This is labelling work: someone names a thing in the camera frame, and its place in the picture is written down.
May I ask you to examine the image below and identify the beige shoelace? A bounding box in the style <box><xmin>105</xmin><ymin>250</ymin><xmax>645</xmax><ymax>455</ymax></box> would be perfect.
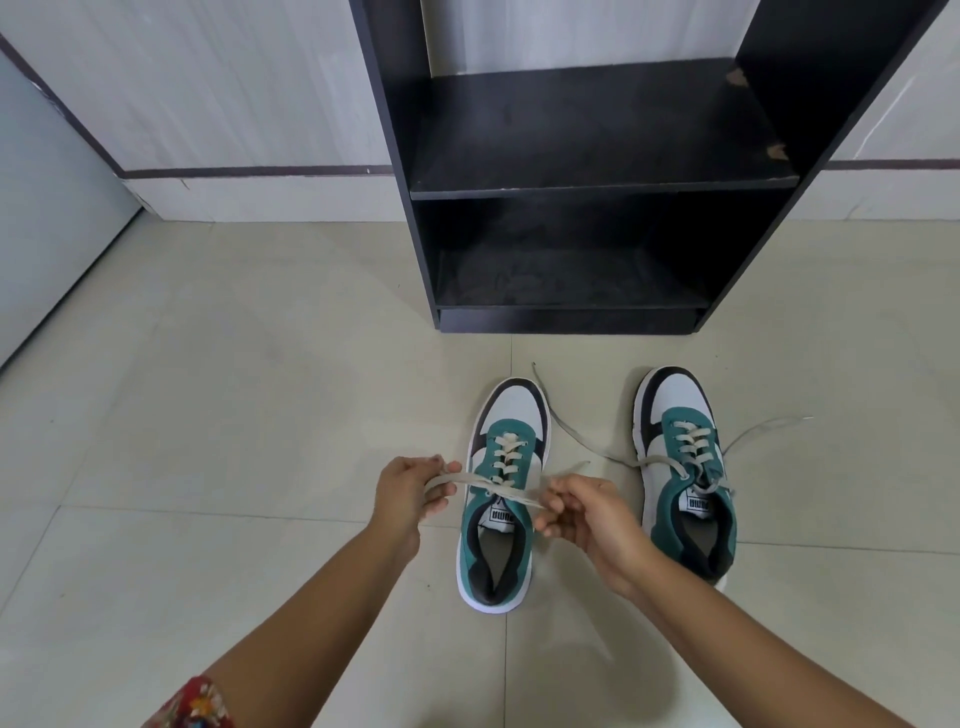
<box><xmin>422</xmin><ymin>431</ymin><xmax>592</xmax><ymax>520</ymax></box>
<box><xmin>531</xmin><ymin>362</ymin><xmax>816</xmax><ymax>502</ymax></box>

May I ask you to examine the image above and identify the black wooden shoe rack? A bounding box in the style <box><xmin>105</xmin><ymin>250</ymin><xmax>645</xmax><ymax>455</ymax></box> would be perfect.
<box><xmin>348</xmin><ymin>0</ymin><xmax>954</xmax><ymax>336</ymax></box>

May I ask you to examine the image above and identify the red floral sleeve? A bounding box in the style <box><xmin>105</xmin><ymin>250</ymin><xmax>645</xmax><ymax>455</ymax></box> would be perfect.
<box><xmin>142</xmin><ymin>674</ymin><xmax>236</xmax><ymax>728</ymax></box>

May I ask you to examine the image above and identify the green white black sneaker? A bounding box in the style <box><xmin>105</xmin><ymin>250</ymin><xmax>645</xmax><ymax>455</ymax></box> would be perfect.
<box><xmin>633</xmin><ymin>365</ymin><xmax>741</xmax><ymax>591</ymax></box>
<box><xmin>455</xmin><ymin>377</ymin><xmax>553</xmax><ymax>617</ymax></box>

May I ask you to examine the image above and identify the person's right forearm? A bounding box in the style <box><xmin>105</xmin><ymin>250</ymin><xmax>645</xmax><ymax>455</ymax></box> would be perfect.
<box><xmin>603</xmin><ymin>546</ymin><xmax>921</xmax><ymax>728</ymax></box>

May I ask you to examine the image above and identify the person's right hand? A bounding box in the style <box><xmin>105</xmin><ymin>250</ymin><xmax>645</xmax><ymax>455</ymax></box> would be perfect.
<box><xmin>534</xmin><ymin>474</ymin><xmax>663</xmax><ymax>601</ymax></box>

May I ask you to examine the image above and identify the person's left forearm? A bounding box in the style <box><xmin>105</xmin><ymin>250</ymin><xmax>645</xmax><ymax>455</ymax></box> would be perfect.
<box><xmin>201</xmin><ymin>521</ymin><xmax>425</xmax><ymax>728</ymax></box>

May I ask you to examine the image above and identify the person's left hand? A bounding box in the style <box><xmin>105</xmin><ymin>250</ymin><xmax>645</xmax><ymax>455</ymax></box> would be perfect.
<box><xmin>370</xmin><ymin>455</ymin><xmax>460</xmax><ymax>565</ymax></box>

